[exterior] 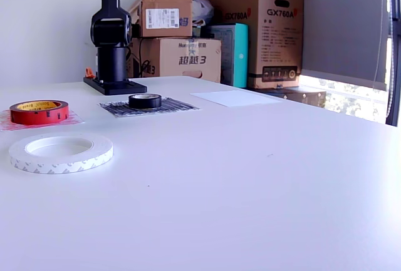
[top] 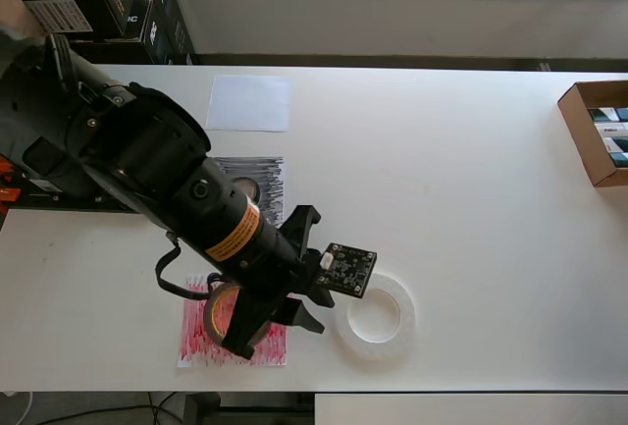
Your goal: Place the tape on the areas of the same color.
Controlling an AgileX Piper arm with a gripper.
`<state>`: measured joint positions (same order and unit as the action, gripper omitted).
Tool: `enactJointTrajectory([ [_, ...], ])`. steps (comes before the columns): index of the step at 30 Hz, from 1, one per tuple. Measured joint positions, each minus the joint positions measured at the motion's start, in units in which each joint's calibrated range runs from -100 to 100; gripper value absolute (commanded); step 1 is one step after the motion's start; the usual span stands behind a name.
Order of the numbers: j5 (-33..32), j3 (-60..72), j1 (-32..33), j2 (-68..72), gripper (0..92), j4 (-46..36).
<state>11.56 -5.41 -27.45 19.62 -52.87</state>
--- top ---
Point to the open brown cardboard tray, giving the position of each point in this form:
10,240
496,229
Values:
574,121

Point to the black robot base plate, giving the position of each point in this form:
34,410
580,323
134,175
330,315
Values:
73,204

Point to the camera board on black bracket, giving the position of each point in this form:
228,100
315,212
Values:
348,270

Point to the brown Huntkey cardboard box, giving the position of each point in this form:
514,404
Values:
12,8

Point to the black scribbled paper sheet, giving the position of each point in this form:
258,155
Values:
272,184

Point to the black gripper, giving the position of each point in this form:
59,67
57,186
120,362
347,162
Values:
243,332

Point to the red tape roll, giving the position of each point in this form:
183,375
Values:
210,319

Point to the white tape roll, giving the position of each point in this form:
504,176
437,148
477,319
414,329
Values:
407,319

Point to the orange clamp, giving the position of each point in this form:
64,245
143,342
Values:
10,194

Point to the black table leg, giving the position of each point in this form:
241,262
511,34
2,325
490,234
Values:
201,410

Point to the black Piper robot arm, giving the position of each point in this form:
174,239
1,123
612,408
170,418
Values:
147,150

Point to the black tape roll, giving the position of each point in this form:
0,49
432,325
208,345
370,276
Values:
256,194

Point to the small black white packet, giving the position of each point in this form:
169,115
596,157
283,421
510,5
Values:
623,114
615,146
611,129
602,114
619,160

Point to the red scribbled paper sheet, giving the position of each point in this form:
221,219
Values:
196,341

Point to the plain white paper sheet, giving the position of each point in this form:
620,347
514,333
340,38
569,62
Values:
245,106

